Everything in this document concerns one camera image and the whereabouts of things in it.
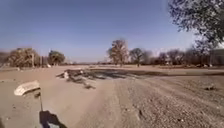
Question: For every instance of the tall brown-leaved tree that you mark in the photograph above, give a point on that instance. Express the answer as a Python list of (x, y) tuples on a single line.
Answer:
[(118, 51)]

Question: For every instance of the dark bare tree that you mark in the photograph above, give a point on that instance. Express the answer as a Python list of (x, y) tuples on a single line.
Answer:
[(136, 54)]

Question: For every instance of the pile of rubble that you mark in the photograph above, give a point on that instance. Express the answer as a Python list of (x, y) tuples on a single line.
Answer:
[(74, 75)]

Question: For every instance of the green round tree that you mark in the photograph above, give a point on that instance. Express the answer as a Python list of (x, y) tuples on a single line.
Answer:
[(56, 57)]

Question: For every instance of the row of distant trees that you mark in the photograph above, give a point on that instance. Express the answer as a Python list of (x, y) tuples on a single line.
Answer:
[(180, 57)]

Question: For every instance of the clump of brown trees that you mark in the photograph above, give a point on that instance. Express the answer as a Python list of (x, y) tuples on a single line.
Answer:
[(23, 57)]

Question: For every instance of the pale flat stone slab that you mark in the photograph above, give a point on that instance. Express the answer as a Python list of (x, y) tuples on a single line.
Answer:
[(26, 88)]

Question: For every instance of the small stone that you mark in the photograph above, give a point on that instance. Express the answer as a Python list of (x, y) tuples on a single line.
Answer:
[(210, 88)]

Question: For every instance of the large overhanging tree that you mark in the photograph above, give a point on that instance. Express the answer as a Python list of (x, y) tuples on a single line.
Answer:
[(203, 16)]

